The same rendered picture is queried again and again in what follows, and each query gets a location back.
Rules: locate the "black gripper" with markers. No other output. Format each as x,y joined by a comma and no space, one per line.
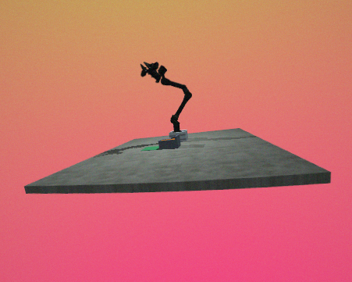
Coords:
152,70

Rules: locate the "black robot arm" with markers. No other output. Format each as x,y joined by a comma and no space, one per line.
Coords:
165,81

